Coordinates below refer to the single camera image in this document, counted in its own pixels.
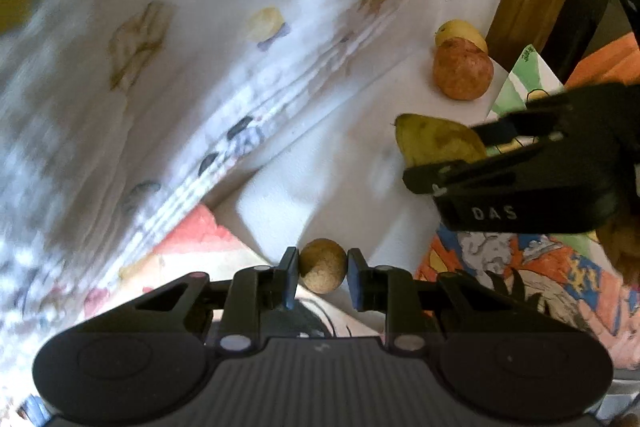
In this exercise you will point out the white printed blanket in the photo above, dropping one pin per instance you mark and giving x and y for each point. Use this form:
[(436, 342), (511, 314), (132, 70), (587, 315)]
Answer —
[(150, 107)]

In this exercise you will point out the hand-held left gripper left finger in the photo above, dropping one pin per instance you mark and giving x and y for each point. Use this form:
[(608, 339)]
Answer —
[(289, 279)]

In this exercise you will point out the yellow-green pear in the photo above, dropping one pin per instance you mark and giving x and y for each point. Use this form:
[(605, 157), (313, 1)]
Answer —
[(435, 142)]

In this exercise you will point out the colourful cartoon printed cloth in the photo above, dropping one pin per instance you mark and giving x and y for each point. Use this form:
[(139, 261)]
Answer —
[(550, 277)]

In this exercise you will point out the red speckled apple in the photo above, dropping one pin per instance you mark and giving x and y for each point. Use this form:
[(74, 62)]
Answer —
[(462, 69)]

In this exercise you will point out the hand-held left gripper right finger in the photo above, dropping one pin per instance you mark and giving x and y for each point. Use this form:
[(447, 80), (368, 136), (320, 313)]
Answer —
[(356, 282)]

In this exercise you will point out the white bed sheet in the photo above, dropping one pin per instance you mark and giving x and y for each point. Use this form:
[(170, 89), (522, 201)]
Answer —
[(350, 157)]

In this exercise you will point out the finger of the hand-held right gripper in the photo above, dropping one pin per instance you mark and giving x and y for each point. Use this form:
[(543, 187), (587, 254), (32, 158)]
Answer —
[(530, 122), (450, 177)]

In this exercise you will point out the tan round nut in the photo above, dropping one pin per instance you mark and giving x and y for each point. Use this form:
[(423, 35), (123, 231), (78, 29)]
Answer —
[(322, 266)]

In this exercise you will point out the yellow apple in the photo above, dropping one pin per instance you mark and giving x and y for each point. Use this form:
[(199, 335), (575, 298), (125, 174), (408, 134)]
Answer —
[(460, 32)]

